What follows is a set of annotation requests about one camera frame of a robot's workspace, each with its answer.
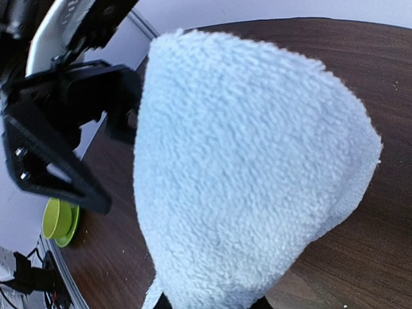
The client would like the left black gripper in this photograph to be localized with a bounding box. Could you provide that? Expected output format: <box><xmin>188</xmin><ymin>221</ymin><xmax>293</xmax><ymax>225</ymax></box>
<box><xmin>1</xmin><ymin>61</ymin><xmax>142</xmax><ymax>215</ymax></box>

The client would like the light blue towel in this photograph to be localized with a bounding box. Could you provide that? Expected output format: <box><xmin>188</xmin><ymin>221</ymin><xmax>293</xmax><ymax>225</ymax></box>
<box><xmin>133</xmin><ymin>30</ymin><xmax>382</xmax><ymax>308</ymax></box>

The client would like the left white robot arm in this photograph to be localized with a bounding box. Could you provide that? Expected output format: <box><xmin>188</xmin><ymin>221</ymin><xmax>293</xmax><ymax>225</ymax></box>
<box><xmin>1</xmin><ymin>1</ymin><xmax>142</xmax><ymax>214</ymax></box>

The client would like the green bowl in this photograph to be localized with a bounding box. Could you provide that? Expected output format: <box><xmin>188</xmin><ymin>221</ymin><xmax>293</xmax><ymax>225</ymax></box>
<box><xmin>42</xmin><ymin>198</ymin><xmax>73</xmax><ymax>239</ymax></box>

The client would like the green plate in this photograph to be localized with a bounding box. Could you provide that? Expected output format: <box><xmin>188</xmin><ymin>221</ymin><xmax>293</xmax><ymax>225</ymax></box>
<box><xmin>54</xmin><ymin>204</ymin><xmax>80</xmax><ymax>248</ymax></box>

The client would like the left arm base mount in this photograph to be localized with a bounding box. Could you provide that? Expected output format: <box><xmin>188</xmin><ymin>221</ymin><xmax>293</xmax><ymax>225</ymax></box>
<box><xmin>1</xmin><ymin>248</ymin><xmax>73</xmax><ymax>309</ymax></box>

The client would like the aluminium front rail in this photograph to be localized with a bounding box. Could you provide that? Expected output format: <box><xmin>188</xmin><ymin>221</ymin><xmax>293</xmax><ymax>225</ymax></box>
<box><xmin>39</xmin><ymin>235</ymin><xmax>89</xmax><ymax>309</ymax></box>

